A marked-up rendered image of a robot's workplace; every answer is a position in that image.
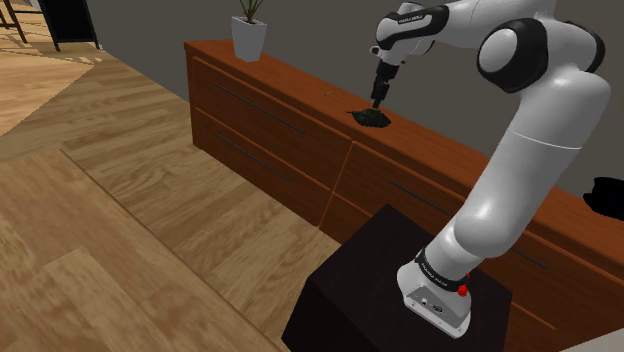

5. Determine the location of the small black toy tank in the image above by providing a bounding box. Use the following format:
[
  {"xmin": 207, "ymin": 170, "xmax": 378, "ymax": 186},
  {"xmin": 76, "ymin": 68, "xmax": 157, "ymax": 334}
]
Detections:
[{"xmin": 345, "ymin": 107, "xmax": 393, "ymax": 129}]

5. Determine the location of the brown wooden chest of drawers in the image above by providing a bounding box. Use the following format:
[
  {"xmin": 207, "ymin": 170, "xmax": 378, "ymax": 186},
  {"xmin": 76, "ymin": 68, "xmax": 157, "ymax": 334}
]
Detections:
[{"xmin": 183, "ymin": 39, "xmax": 624, "ymax": 352}]

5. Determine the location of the plant in white pot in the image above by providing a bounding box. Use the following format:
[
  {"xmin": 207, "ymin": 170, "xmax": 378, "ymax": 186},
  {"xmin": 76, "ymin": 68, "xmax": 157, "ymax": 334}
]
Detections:
[{"xmin": 230, "ymin": 0, "xmax": 268, "ymax": 64}]

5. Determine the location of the dark robot stand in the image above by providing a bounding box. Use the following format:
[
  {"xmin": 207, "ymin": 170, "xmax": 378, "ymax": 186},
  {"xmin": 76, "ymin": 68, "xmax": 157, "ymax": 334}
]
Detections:
[{"xmin": 281, "ymin": 203, "xmax": 514, "ymax": 352}]

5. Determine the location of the black rounded object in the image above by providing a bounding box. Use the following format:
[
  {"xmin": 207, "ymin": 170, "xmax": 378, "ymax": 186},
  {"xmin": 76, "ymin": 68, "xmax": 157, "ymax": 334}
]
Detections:
[{"xmin": 582, "ymin": 176, "xmax": 624, "ymax": 217}]

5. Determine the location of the dark wooden table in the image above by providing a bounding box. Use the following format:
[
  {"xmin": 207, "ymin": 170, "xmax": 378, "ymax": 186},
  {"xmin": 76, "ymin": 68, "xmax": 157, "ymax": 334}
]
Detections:
[{"xmin": 36, "ymin": 0, "xmax": 102, "ymax": 53}]

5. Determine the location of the dark wooden chair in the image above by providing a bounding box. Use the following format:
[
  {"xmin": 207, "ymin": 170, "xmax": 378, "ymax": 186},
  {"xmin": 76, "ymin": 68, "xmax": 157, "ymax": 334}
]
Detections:
[{"xmin": 0, "ymin": 0, "xmax": 28, "ymax": 45}]

